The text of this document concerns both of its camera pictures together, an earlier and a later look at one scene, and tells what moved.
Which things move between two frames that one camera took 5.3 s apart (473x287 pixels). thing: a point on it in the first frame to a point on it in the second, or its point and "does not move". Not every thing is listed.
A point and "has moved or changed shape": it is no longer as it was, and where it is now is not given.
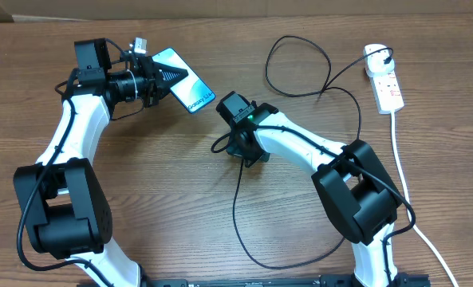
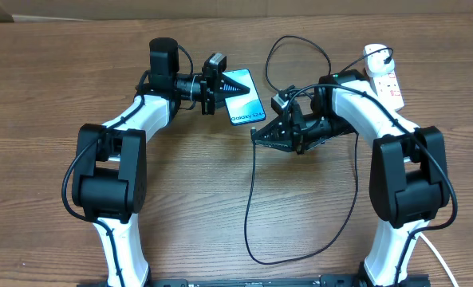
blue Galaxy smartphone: x=191 y=91 has moved or changed shape
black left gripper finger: x=171 y=76 to x=230 y=88
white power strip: x=387 y=92 does not move
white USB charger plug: x=378 y=59 does not move
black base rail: x=401 y=280 does not move
